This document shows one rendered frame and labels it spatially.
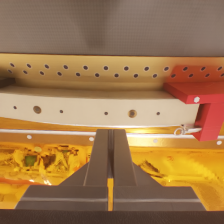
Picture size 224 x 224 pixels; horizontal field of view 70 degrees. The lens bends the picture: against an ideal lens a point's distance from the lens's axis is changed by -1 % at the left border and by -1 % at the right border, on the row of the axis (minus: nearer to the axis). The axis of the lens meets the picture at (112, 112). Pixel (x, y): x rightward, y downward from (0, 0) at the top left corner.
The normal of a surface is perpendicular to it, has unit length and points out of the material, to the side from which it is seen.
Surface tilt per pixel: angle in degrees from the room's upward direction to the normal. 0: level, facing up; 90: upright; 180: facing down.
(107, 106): 90
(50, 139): 90
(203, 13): 62
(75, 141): 90
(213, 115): 90
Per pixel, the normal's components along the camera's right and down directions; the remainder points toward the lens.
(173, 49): 0.07, 0.80
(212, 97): 0.17, 0.43
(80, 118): -0.07, 0.43
